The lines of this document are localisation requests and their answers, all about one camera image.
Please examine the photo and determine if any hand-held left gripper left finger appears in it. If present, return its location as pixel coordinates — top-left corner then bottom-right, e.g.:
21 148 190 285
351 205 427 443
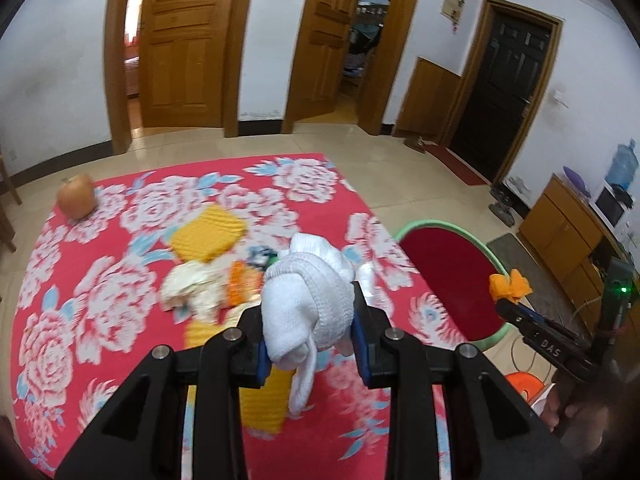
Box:
54 304 275 480

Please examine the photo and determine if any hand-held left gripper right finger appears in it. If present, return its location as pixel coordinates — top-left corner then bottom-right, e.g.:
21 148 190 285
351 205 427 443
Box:
350 281 583 480

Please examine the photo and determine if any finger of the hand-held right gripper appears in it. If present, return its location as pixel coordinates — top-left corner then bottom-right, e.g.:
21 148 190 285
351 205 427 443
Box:
495 302 598 376
507 300 593 351

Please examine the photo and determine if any white sock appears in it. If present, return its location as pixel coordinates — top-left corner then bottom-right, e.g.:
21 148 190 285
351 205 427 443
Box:
261 232 371 417

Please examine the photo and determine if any orange snack packet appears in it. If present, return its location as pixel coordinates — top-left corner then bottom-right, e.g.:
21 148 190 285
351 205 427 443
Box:
225 260 266 311

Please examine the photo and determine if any red basin green rim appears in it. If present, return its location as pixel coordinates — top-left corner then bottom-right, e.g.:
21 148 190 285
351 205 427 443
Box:
394 219 518 353

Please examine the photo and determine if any yellow knitted cloth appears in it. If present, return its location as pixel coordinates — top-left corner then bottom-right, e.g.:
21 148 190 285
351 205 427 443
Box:
167 204 248 263
185 305 296 433

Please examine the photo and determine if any person's right hand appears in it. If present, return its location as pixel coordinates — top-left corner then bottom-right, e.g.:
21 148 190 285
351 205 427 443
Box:
541 382 581 433

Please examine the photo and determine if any orange plastic stool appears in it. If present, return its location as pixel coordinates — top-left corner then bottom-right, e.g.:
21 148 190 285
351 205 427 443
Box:
504 372 546 406

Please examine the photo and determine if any grey floor mat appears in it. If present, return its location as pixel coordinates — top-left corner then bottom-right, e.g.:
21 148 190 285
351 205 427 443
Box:
485 232 596 336

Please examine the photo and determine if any wooden cabinet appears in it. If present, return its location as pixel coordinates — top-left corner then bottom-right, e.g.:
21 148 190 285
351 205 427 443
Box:
517 172 640 321

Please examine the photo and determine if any small blue green packet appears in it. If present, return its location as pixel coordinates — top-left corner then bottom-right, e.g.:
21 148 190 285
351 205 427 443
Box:
250 246 281 268

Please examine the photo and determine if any white microwave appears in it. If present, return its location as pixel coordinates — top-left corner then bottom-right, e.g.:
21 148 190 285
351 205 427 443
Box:
590 180 633 231

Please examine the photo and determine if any purple bag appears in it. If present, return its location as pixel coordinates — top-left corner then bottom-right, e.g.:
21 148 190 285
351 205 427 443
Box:
562 165 591 196

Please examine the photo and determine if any blue water bottle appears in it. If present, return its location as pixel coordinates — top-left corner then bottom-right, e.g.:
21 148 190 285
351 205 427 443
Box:
605 140 640 191

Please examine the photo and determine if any red floral blanket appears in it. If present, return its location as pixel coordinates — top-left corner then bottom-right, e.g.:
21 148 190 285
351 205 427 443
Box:
14 154 463 478

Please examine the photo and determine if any red doormat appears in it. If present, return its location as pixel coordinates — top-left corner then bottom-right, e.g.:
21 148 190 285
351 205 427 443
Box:
425 144 491 187

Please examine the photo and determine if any black entrance door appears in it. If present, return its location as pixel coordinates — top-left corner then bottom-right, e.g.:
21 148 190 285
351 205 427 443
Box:
450 7 553 181

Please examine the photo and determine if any round orange fruit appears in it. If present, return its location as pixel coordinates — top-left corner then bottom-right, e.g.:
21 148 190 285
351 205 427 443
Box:
56 174 97 220

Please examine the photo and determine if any wooden chair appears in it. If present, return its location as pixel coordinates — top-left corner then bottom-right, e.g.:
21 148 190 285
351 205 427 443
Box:
0 155 23 256

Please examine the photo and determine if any wooden panel door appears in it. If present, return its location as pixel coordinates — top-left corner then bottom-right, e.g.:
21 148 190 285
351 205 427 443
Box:
137 0 246 128
295 0 368 121

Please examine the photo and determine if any wooden wall panel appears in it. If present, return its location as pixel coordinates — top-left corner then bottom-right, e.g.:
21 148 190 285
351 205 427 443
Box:
392 57 461 143

